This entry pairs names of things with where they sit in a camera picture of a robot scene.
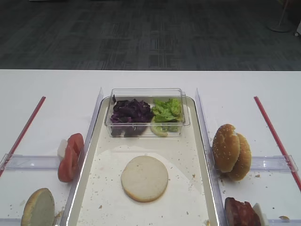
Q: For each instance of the green lettuce pile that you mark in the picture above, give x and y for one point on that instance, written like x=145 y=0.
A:
x=166 y=112

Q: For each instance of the rear tomato slice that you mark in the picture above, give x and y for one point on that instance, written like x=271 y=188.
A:
x=76 y=142

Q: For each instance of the tomato slice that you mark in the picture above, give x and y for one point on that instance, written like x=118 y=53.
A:
x=68 y=167
x=76 y=142

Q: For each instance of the white tomato pusher block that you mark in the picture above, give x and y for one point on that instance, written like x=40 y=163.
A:
x=61 y=149

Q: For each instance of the front tomato slice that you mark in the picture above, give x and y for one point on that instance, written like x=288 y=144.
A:
x=68 y=167

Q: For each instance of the meat patty slices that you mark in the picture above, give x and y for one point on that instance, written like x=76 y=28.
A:
x=240 y=213

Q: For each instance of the clear plastic container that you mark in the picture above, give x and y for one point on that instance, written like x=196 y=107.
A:
x=148 y=96

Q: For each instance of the purple cabbage shreds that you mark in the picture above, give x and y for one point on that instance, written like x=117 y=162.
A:
x=125 y=111

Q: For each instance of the bun bottom on tray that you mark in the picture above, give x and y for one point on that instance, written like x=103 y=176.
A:
x=144 y=178

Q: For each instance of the sesame bun top front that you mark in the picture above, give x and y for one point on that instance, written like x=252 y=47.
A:
x=226 y=148

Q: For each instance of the sesame bun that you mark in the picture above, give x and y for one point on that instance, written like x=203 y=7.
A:
x=226 y=148
x=243 y=164

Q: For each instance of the metal serving tray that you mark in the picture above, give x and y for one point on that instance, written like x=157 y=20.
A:
x=101 y=200

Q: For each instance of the sesame bun top rear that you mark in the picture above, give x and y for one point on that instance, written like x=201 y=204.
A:
x=243 y=164

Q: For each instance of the right clear long divider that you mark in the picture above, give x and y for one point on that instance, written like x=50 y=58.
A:
x=219 y=213

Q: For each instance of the clear long divider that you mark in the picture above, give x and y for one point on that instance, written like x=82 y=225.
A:
x=219 y=213
x=70 y=203

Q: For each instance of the left red rod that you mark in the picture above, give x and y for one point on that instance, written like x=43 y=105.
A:
x=21 y=135

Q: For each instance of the red rod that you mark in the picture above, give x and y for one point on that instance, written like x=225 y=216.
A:
x=21 y=135
x=278 y=142

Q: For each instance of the left clear long divider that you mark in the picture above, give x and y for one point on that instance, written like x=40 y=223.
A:
x=70 y=203

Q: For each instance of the bun half left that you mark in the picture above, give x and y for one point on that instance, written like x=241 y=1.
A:
x=39 y=209

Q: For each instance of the white patty pusher block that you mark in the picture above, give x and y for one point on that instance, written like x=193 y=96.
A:
x=263 y=218

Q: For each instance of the white floor stand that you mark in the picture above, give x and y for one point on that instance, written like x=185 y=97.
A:
x=282 y=25

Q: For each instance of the right red rod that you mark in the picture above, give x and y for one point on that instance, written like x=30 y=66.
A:
x=278 y=142

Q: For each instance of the upper right clear rail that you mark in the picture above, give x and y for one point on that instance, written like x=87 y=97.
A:
x=279 y=163

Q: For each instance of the clear rail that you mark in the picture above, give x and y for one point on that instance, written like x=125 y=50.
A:
x=10 y=222
x=25 y=162
x=279 y=163
x=284 y=222

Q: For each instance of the upper left clear rail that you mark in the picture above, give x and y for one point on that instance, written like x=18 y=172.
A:
x=25 y=162

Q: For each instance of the lower right clear rail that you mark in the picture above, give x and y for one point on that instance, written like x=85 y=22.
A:
x=284 y=222

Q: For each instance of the lower left clear rail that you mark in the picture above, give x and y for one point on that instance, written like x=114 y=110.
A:
x=10 y=222

